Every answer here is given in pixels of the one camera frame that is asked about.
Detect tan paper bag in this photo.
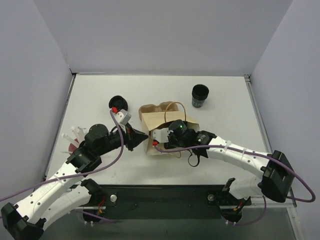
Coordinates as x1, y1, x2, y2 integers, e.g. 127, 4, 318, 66
141, 101, 200, 156

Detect brown pulp cup carrier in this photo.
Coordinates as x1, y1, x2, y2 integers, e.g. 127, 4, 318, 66
138, 101, 179, 120

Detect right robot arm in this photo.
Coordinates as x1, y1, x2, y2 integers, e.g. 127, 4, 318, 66
168, 119, 294, 204

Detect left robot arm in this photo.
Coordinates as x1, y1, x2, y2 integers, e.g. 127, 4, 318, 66
1, 124, 148, 240

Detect stack of black lids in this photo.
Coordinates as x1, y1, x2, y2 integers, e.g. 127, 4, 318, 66
108, 95, 129, 111

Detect pink straw holder cup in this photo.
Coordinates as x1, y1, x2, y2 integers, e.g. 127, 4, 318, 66
68, 138, 82, 155

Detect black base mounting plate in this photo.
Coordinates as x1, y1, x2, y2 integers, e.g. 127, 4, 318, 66
84, 184, 251, 221

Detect stack of black cups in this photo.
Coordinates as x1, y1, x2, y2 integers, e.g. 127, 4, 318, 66
191, 84, 210, 108

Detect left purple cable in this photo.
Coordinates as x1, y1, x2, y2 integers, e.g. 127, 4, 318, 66
0, 106, 126, 225

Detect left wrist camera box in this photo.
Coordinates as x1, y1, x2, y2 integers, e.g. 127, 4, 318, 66
113, 109, 132, 132

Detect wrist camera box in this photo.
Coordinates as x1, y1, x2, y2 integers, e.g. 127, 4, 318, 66
151, 127, 170, 143
113, 109, 132, 132

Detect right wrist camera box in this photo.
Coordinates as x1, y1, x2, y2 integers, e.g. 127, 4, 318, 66
151, 127, 170, 143

